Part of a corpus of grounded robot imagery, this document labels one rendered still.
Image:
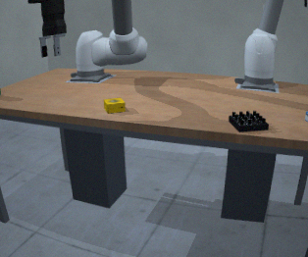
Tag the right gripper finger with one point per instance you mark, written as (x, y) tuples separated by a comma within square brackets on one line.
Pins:
[(57, 50), (43, 45)]

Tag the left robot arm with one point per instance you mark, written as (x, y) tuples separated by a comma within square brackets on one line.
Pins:
[(259, 56)]

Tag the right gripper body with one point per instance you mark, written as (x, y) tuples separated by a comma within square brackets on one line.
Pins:
[(52, 12)]

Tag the black knob panel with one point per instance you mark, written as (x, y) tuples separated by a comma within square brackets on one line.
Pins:
[(250, 123)]

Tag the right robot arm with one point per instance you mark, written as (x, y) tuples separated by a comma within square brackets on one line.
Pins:
[(124, 47)]

